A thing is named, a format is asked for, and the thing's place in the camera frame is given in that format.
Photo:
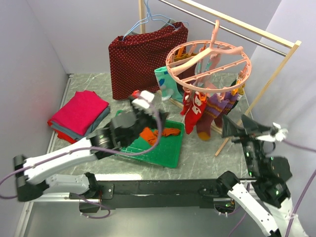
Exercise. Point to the black base crossbar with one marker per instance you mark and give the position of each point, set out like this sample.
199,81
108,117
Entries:
163,193

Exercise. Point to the aluminium frame rail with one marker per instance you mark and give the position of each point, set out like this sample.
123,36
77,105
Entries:
74,82

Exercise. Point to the wooden clothes rack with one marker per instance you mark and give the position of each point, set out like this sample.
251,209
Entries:
292,46

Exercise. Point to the orange sock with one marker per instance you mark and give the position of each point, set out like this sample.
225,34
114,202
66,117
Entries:
149,135
170,132

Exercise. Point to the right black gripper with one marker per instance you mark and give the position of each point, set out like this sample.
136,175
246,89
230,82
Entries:
251,127

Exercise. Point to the teal patterned hanging sock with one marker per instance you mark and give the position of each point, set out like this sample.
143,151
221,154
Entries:
165,83

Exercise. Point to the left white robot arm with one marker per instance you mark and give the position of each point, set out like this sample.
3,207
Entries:
37,176

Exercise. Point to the maroon yellow striped sock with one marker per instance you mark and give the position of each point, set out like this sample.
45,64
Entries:
231,101

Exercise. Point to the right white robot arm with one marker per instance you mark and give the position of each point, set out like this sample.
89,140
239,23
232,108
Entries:
273,212

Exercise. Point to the pink round clip hanger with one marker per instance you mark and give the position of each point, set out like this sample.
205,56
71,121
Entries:
192,64

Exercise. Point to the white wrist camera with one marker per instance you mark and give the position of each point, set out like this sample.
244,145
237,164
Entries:
142,99
278,133

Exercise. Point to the metal hanging rod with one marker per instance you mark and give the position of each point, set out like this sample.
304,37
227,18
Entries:
225,29

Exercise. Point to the blue wire hanger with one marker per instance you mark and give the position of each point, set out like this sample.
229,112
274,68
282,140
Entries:
169,25

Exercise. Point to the green plastic tray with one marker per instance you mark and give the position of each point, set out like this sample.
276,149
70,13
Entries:
166,153

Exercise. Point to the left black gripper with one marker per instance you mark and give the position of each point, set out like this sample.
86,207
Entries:
152,122

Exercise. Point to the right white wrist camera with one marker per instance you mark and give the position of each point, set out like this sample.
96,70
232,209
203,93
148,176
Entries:
278,133

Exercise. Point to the dark red dotted garment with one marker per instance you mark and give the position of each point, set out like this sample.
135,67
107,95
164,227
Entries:
134,58

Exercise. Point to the maroon purple hanging sock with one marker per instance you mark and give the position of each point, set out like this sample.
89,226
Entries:
190,71

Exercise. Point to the red white patterned sock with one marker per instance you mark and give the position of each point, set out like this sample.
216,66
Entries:
195,111

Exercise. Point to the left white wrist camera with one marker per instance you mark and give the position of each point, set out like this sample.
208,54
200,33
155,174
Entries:
142,99

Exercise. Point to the folded pink cloth stack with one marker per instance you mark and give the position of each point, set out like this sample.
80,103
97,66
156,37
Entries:
80,116

